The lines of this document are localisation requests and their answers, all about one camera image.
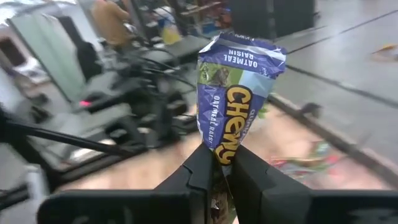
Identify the person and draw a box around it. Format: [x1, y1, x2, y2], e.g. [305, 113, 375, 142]
[90, 0, 133, 47]

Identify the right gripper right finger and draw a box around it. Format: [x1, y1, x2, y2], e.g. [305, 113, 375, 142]
[228, 144, 398, 224]

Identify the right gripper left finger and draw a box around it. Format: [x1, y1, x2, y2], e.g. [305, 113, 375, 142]
[37, 142, 216, 224]

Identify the purple Chewy granola bar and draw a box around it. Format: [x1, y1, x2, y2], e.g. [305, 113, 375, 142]
[196, 32, 287, 224]

